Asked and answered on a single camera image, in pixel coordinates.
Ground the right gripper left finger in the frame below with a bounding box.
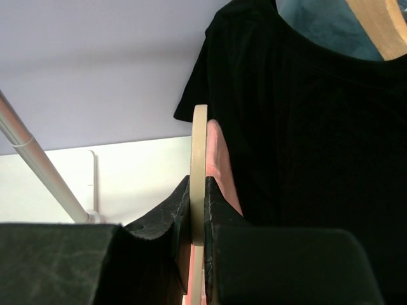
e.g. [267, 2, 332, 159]
[0, 174, 193, 305]

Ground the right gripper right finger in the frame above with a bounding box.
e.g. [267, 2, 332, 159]
[203, 176, 385, 305]

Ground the salmon pink t shirt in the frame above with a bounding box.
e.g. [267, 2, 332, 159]
[184, 119, 245, 305]

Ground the light wooden hanger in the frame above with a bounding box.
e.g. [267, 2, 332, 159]
[189, 105, 207, 304]

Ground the black t shirt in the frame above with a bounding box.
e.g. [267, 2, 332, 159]
[174, 1, 406, 304]

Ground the teal t shirt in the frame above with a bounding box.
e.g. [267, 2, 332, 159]
[276, 0, 383, 62]

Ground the wooden hanger with black shirt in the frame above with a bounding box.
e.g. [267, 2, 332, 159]
[346, 0, 406, 61]

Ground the white and silver clothes rack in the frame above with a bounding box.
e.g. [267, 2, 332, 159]
[1, 94, 106, 224]

